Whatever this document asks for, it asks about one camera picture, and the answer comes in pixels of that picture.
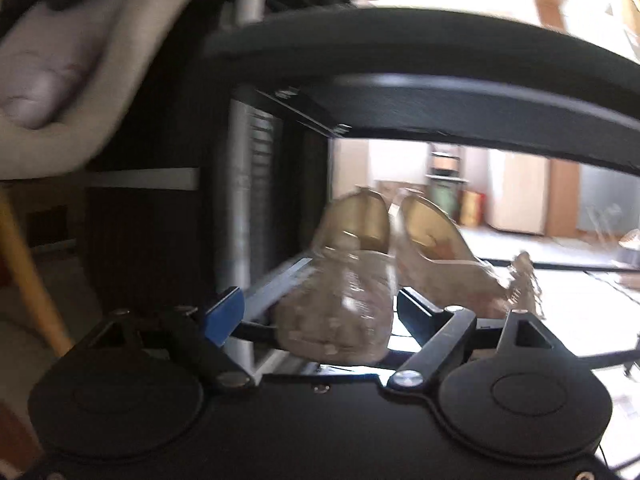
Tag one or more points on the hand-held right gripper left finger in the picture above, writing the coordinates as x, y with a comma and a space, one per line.
226, 316

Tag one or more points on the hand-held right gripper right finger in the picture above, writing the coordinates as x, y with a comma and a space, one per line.
417, 321

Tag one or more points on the clear sequined high-heel shoe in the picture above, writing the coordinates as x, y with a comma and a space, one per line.
340, 300
440, 255

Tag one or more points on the black shoe rack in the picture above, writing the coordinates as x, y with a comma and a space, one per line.
425, 75

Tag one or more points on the green container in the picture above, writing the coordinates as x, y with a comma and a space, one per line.
444, 200

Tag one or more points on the white cabinet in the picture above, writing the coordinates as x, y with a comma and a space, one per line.
517, 192

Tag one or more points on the beige cushioned chair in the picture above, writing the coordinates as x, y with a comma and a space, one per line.
75, 75

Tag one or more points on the silver ribbed metal post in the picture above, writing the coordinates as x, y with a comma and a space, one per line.
245, 185

